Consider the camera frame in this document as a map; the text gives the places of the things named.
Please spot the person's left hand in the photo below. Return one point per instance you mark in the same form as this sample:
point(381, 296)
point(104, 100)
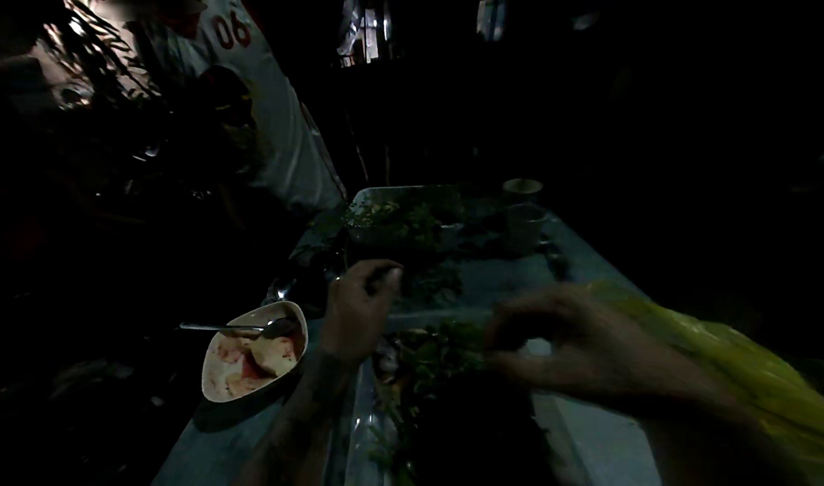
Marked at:
point(352, 317)

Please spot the person's right hand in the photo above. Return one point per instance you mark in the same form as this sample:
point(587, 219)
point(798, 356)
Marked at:
point(604, 351)

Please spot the person's left thumb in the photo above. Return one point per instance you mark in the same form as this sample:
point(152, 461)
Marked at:
point(392, 283)

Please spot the person's left fingers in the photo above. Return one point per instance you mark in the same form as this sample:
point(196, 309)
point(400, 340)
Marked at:
point(368, 267)

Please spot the person's right fingers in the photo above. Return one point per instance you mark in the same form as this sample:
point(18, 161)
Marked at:
point(520, 311)

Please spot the person's right thumb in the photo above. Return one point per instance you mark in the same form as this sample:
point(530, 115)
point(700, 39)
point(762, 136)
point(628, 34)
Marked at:
point(523, 368)

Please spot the person's left forearm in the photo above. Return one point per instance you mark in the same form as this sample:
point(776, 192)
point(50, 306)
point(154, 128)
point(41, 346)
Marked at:
point(302, 418)

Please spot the person's right forearm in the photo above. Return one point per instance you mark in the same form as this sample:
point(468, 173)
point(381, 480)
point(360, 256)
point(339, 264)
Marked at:
point(715, 418)

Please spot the pile of green herbs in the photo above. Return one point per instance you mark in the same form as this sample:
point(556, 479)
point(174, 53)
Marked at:
point(412, 219)

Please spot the clear plastic tray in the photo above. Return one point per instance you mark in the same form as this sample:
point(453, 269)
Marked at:
point(385, 196)

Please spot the heap of leafy greens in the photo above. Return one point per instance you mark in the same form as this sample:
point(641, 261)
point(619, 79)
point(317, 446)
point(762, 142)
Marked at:
point(439, 354)

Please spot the clear plastic cup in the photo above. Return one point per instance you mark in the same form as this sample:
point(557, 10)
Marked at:
point(525, 226)

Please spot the pale round-rimmed cup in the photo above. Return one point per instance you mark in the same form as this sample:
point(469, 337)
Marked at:
point(522, 185)

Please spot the pale food with red sauce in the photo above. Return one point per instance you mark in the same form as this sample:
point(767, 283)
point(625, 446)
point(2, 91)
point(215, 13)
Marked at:
point(270, 354)

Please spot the metal spoon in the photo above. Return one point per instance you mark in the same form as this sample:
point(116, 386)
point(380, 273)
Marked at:
point(233, 327)

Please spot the large clear plastic container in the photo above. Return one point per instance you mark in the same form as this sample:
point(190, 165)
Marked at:
point(368, 432)

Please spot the white rounded bowl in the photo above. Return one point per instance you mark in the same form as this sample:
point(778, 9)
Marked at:
point(212, 371)

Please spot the yellow plastic bag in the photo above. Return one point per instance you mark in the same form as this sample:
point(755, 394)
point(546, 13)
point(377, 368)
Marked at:
point(729, 358)

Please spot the table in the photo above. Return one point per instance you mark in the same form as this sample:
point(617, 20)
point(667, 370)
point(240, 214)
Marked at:
point(212, 449)

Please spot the small bluish window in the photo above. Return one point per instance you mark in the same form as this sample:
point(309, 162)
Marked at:
point(492, 20)

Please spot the leafy plant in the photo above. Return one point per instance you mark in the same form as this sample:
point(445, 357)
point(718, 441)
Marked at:
point(104, 50)

